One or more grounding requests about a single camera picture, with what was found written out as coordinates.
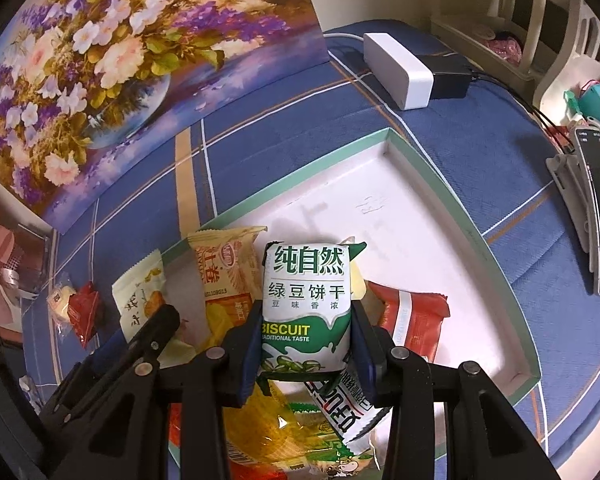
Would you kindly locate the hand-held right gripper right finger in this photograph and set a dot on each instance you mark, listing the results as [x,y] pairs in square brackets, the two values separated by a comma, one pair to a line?
[362,350]

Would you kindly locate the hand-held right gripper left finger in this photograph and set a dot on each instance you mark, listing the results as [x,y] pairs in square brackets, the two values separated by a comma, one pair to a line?
[252,345]

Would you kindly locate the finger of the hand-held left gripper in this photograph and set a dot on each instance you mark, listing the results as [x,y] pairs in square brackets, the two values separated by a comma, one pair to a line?
[112,350]

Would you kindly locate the green white biscuit packet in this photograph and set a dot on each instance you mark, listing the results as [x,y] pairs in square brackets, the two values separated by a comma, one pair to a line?
[305,310]

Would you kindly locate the dark red white-striped packet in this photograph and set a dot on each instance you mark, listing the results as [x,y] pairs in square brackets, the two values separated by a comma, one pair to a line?
[420,320]

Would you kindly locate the cream white snack packet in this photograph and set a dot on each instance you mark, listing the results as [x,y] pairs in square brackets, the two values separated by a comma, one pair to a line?
[140,290]

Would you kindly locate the yellow orange snack packet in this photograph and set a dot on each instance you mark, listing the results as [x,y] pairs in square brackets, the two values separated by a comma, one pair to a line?
[225,280]

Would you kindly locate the yellow transparent snack packet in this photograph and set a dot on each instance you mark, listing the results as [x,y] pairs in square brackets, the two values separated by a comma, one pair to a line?
[260,425]

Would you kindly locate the red patterned snack packet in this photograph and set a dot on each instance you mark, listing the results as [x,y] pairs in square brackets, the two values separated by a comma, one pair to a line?
[176,425]

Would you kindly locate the green round cookie packet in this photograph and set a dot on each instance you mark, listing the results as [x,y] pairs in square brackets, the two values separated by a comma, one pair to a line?
[325,455]

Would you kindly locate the green-rimmed white box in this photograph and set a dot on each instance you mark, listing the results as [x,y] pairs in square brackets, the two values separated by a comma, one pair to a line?
[420,240]

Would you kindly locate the red triangular snack packet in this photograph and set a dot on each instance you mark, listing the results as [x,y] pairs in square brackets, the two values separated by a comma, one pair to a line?
[85,312]

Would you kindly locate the clear-wrapped round pastry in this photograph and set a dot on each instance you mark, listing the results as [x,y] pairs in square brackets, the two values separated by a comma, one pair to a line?
[62,302]

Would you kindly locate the blue white tissue packet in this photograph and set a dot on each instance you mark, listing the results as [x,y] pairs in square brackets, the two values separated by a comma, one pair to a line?
[30,390]

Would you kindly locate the white phone stand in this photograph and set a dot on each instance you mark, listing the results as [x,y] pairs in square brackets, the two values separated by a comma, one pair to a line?
[567,185]

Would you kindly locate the white power adapter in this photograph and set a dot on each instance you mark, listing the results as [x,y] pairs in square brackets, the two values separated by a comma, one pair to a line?
[400,67]

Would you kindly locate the black power adapter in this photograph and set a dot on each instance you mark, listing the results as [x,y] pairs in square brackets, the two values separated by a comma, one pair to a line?
[450,77]

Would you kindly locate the floral painting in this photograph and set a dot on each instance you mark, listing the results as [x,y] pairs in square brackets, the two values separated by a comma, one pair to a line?
[130,60]

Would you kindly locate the pink patterned cloth item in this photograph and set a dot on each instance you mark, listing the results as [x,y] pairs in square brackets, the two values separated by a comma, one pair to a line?
[502,47]

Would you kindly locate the teal toy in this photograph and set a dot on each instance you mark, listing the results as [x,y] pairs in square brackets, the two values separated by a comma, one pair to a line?
[597,105]

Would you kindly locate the white shelf unit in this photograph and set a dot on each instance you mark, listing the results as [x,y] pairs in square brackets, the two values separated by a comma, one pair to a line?
[545,25]

